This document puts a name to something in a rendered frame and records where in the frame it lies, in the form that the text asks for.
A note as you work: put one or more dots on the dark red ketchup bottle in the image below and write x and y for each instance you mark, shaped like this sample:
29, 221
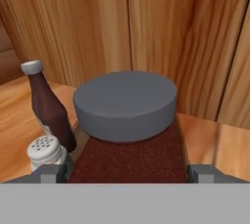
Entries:
49, 107

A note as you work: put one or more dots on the white shaker with holed lid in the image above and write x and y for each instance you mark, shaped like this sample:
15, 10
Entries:
44, 151

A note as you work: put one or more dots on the paprika jar with grey lid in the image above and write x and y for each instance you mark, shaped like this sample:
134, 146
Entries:
127, 117

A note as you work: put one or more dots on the wooden cabinet interior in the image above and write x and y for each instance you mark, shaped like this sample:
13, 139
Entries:
162, 38

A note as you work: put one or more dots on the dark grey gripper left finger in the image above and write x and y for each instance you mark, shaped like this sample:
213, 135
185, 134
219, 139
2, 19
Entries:
49, 173

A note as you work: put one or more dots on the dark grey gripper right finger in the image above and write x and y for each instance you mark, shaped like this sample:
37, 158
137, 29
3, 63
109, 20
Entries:
205, 173

